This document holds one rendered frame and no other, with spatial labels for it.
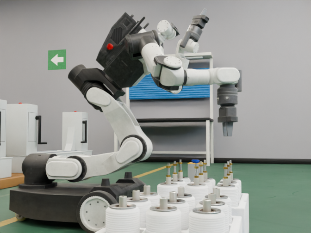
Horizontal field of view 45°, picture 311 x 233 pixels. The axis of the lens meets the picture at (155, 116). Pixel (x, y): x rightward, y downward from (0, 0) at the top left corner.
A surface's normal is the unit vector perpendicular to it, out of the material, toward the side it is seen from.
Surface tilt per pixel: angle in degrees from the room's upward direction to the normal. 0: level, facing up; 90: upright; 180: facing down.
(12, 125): 90
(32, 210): 90
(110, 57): 101
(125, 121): 90
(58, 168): 90
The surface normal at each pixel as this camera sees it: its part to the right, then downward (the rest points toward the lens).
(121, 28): -0.05, 0.14
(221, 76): 0.30, -0.05
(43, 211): -0.30, -0.05
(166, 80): -0.48, 0.48
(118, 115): -0.07, 0.34
